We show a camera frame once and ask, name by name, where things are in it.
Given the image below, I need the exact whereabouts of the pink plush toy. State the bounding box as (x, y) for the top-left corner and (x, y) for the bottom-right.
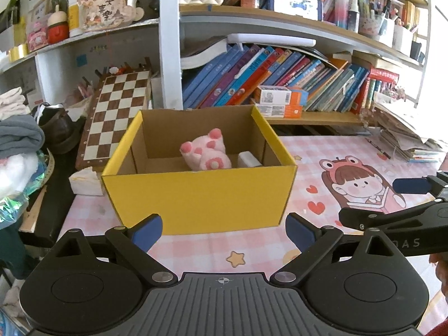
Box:
(179, 128), (232, 172)

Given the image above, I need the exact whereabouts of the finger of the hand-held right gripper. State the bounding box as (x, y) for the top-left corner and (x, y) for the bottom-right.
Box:
(393, 171), (448, 194)
(339, 199), (448, 232)

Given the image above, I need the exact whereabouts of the white jar yellow label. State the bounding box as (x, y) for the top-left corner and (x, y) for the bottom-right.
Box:
(68, 0), (86, 37)

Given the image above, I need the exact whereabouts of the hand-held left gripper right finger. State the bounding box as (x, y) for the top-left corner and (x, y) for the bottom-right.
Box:
(273, 213), (403, 286)

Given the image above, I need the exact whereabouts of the white pen holder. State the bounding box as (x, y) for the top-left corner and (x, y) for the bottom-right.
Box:
(393, 24), (414, 57)

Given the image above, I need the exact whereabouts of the pink checkered table mat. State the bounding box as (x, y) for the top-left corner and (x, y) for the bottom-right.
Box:
(59, 135), (448, 277)

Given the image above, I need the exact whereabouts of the stack of papers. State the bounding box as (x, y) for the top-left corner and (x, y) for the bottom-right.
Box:
(364, 101), (445, 163)

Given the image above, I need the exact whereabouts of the white wooden bookshelf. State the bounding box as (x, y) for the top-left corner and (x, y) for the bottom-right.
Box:
(0, 0), (433, 127)

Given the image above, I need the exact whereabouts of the row of colourful books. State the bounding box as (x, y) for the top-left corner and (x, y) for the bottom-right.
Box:
(182, 44), (401, 114)

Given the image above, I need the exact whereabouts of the white tissue pack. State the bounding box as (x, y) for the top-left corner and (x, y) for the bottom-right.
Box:
(69, 167), (104, 196)

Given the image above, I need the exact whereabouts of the brown white chessboard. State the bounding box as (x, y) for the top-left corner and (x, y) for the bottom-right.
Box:
(75, 70), (152, 172)

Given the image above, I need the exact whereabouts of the yellow cardboard box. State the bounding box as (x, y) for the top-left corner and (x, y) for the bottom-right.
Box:
(101, 105), (298, 236)

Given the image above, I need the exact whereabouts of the white blue box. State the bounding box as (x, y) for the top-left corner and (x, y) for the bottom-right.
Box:
(273, 0), (324, 22)

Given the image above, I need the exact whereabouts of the red doll ornament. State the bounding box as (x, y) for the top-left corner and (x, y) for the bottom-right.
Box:
(47, 9), (71, 44)

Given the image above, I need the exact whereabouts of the black red pencil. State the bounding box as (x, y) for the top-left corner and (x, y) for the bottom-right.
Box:
(365, 136), (392, 160)

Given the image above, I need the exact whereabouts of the folded grey cloth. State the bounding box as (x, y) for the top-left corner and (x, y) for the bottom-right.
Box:
(0, 117), (46, 156)

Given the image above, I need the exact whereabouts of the person's right hand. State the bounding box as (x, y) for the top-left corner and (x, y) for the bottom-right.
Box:
(430, 252), (448, 303)

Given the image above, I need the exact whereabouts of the dark brown leather bag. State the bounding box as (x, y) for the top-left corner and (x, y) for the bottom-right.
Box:
(37, 103), (83, 155)

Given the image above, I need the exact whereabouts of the white charger cube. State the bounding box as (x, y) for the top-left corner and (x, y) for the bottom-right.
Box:
(237, 151), (263, 169)

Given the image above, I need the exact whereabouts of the floral pen holder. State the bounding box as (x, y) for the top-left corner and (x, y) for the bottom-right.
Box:
(359, 14), (395, 48)

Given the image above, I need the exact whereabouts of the orange white carton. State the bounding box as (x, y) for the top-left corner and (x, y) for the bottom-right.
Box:
(250, 100), (303, 119)
(254, 86), (309, 106)

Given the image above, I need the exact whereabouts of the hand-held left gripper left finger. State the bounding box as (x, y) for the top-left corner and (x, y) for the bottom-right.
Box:
(52, 213), (177, 288)

